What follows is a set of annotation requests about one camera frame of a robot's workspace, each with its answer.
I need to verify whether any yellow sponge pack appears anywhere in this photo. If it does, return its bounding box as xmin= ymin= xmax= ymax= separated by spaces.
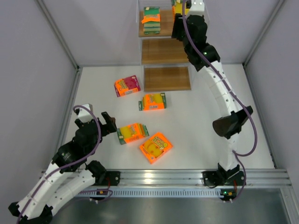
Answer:
xmin=117 ymin=123 xmax=149 ymax=145
xmin=171 ymin=0 xmax=183 ymax=16

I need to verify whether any green top sponge pack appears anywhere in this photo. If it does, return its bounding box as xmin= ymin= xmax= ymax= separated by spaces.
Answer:
xmin=141 ymin=7 xmax=161 ymax=35

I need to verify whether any orange green sponge pack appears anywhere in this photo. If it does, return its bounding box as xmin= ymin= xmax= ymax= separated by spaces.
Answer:
xmin=138 ymin=92 xmax=167 ymax=111

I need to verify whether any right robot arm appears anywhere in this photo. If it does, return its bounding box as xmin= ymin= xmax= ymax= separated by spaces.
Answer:
xmin=171 ymin=14 xmax=253 ymax=188

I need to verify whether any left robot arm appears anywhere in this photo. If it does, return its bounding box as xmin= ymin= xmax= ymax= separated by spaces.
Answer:
xmin=8 ymin=112 xmax=117 ymax=224

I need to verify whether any pink orange sponge box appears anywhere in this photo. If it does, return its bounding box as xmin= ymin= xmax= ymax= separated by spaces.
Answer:
xmin=114 ymin=75 xmax=141 ymax=97

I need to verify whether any orange flat scrub box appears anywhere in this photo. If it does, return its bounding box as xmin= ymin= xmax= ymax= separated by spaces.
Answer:
xmin=139 ymin=132 xmax=173 ymax=164

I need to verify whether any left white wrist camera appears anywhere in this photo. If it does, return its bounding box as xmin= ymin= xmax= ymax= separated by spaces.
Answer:
xmin=73 ymin=104 xmax=93 ymax=123

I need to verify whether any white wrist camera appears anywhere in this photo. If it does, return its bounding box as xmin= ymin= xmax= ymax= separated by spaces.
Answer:
xmin=187 ymin=0 xmax=205 ymax=16
xmin=73 ymin=104 xmax=93 ymax=123

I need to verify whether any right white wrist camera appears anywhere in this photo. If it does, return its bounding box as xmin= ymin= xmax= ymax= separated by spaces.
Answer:
xmin=187 ymin=0 xmax=205 ymax=16

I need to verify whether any white wire wooden shelf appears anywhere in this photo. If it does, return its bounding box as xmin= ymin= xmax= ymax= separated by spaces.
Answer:
xmin=137 ymin=0 xmax=191 ymax=92

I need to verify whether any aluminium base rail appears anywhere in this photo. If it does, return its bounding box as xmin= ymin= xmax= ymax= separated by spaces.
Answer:
xmin=75 ymin=169 xmax=292 ymax=199

